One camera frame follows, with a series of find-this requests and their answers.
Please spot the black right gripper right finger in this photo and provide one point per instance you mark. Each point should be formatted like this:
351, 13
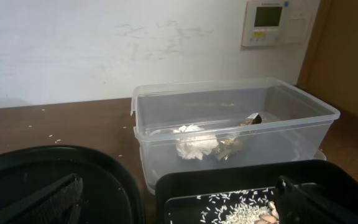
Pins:
298, 203

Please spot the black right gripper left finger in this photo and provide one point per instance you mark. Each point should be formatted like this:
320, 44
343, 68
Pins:
58, 202

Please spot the food scraps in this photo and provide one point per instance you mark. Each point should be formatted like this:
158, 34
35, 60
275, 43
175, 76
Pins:
239, 207

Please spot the clear plastic waste bin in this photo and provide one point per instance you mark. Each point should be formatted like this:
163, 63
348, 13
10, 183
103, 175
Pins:
294, 123

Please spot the round black tray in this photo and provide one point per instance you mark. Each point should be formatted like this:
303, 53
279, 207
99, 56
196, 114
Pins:
110, 194

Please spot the black rectangular tray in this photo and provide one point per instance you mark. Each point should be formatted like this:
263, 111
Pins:
176, 192

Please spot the brown Nescafe sachet wrapper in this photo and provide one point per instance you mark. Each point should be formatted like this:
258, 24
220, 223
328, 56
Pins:
232, 143

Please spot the crumpled white tissue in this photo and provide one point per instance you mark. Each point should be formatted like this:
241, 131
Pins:
196, 147

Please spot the white wall control panel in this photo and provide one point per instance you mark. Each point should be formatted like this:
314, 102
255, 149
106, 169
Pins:
269, 23

